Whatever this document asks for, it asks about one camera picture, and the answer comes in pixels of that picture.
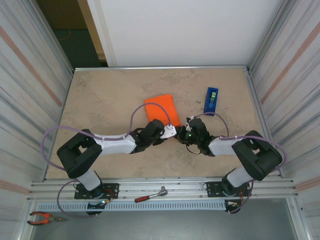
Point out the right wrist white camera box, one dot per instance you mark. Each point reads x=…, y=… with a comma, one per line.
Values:
x=190, y=117

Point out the green tape roll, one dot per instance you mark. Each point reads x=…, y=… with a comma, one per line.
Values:
x=212, y=97

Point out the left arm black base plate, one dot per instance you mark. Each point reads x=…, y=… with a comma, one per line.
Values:
x=112, y=187

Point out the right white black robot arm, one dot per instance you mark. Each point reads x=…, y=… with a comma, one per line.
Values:
x=222, y=147

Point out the aluminium table edge profile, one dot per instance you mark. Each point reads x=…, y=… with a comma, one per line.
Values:
x=162, y=68

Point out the aluminium side frame profile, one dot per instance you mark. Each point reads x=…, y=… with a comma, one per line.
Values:
x=262, y=100

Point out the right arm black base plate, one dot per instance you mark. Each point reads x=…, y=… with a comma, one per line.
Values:
x=212, y=186

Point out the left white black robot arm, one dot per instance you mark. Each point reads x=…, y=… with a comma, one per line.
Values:
x=115, y=145

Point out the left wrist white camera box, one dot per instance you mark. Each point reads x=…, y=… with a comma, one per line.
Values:
x=168, y=131

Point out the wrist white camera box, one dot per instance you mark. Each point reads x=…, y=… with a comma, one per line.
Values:
x=168, y=131
x=190, y=117

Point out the blue tape dispenser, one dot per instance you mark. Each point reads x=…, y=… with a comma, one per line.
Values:
x=208, y=105

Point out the beige door frame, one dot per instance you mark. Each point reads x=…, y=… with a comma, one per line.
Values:
x=93, y=30

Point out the orange cloth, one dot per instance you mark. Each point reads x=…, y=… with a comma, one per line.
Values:
x=160, y=98

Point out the long aluminium mounting rail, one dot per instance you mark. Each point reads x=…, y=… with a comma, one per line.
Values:
x=175, y=183

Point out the yellow power connector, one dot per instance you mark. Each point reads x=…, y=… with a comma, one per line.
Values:
x=107, y=201
x=235, y=204

